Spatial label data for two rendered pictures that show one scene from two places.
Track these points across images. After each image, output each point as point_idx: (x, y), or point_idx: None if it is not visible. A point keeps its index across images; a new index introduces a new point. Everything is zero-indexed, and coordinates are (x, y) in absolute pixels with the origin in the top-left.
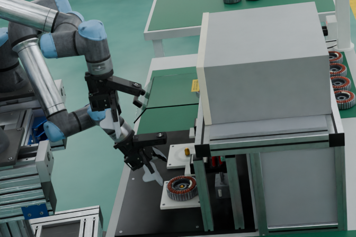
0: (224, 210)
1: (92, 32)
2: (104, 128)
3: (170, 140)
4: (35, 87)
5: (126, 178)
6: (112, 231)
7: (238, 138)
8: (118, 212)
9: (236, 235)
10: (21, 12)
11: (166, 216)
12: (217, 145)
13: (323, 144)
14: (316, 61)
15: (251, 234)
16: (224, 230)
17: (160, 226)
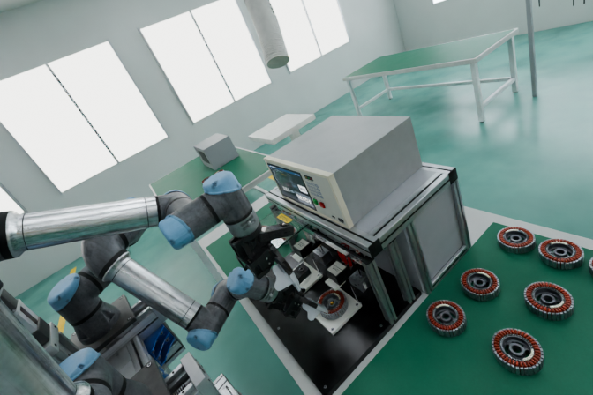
0: None
1: (228, 182)
2: (256, 295)
3: (273, 278)
4: (155, 303)
5: (269, 332)
6: (311, 393)
7: (394, 219)
8: (296, 368)
9: (413, 308)
10: (108, 216)
11: (345, 338)
12: (385, 234)
13: (447, 184)
14: (404, 126)
15: (421, 298)
16: (403, 310)
17: (352, 351)
